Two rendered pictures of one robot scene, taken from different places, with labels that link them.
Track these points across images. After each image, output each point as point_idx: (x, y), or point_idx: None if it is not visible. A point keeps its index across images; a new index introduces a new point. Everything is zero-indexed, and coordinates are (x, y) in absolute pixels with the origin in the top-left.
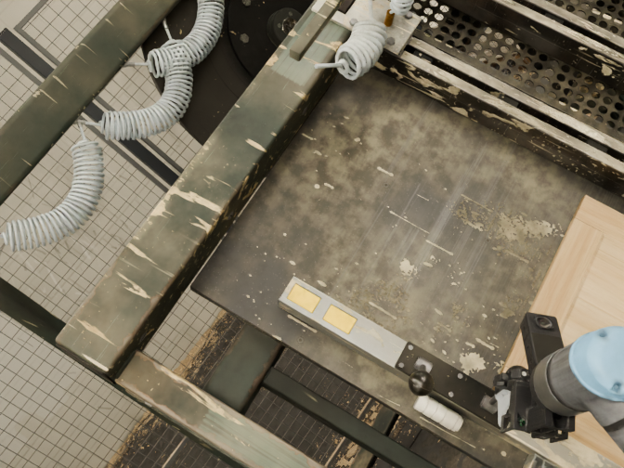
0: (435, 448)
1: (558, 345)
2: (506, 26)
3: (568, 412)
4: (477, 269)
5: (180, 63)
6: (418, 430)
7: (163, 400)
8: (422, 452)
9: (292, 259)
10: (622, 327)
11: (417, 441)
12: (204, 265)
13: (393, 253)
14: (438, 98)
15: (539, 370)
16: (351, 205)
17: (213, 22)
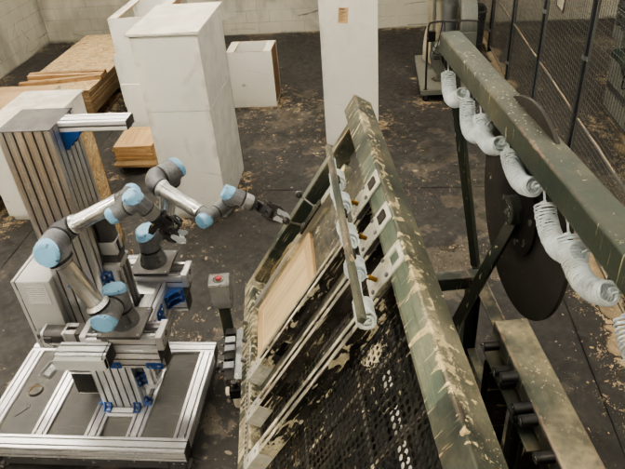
0: (585, 423)
1: (261, 212)
2: None
3: (246, 198)
4: (326, 238)
5: (472, 131)
6: (617, 429)
7: (343, 130)
8: (593, 418)
9: (355, 172)
10: (224, 192)
11: (608, 422)
12: None
13: None
14: None
15: (251, 194)
16: (355, 194)
17: (483, 147)
